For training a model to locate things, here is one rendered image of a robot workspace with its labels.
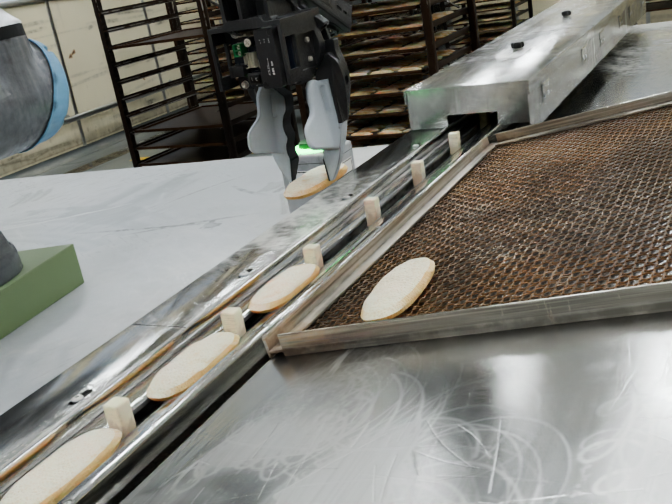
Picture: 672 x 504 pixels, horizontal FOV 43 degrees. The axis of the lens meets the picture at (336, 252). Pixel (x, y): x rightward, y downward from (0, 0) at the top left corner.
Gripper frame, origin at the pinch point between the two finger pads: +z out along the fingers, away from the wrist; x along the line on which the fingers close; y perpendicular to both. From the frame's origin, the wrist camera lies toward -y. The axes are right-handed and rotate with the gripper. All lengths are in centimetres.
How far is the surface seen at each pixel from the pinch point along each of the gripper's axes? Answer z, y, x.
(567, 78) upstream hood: 7, -70, 8
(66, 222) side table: 12, -19, -53
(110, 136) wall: 89, -451, -444
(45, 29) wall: -2, -413, -443
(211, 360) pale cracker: 8.0, 22.9, 1.9
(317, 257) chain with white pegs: 7.9, 3.5, 0.7
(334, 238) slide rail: 8.9, -4.0, -1.5
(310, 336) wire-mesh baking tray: 3.5, 26.8, 13.1
